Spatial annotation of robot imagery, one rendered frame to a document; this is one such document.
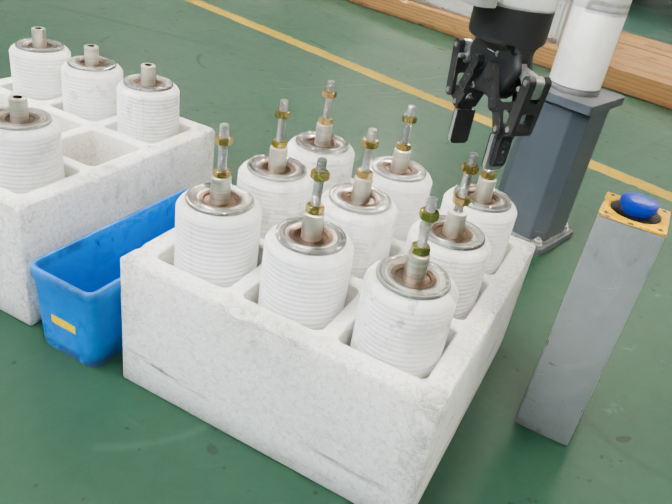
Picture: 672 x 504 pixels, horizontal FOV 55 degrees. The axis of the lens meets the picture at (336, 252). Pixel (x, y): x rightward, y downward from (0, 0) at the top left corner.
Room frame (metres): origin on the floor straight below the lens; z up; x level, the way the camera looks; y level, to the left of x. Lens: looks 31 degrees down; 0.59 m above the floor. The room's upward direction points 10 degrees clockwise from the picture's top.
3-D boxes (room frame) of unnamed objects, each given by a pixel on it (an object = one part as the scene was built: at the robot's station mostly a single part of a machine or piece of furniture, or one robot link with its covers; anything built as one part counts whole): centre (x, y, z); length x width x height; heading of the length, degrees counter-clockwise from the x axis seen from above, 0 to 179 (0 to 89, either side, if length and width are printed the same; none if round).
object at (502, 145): (0.62, -0.15, 0.38); 0.03 x 0.01 x 0.05; 26
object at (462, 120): (0.69, -0.11, 0.37); 0.02 x 0.01 x 0.04; 116
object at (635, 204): (0.66, -0.31, 0.32); 0.04 x 0.04 x 0.02
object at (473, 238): (0.66, -0.13, 0.25); 0.08 x 0.08 x 0.01
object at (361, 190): (0.70, -0.02, 0.26); 0.02 x 0.02 x 0.03
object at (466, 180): (0.66, -0.13, 0.31); 0.01 x 0.01 x 0.08
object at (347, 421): (0.70, -0.02, 0.09); 0.39 x 0.39 x 0.18; 67
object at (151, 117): (0.98, 0.33, 0.16); 0.10 x 0.10 x 0.18
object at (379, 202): (0.70, -0.02, 0.25); 0.08 x 0.08 x 0.01
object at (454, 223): (0.66, -0.13, 0.26); 0.02 x 0.02 x 0.03
